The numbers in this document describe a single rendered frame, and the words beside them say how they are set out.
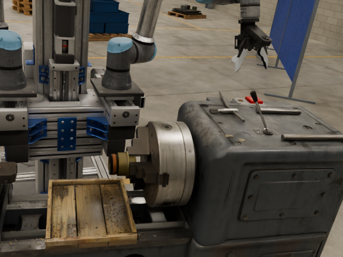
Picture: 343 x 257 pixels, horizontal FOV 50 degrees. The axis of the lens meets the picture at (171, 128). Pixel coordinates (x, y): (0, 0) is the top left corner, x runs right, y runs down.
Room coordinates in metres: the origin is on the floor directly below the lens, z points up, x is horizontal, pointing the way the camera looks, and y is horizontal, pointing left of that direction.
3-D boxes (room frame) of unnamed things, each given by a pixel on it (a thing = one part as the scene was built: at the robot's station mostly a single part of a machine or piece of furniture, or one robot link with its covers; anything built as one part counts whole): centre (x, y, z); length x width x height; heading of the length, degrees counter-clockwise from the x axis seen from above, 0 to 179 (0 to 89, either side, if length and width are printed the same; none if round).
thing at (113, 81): (1.77, 0.30, 1.21); 0.15 x 0.15 x 0.10
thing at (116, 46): (1.77, 0.30, 1.33); 0.13 x 0.12 x 0.14; 140
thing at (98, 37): (8.23, 1.87, 0.39); 1.20 x 0.80 x 0.79; 132
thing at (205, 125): (1.35, -0.36, 1.06); 0.59 x 0.48 x 0.39; 108
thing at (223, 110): (1.35, -0.19, 1.27); 0.12 x 0.02 x 0.02; 110
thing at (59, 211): (1.12, 0.26, 0.89); 0.36 x 0.30 x 0.04; 18
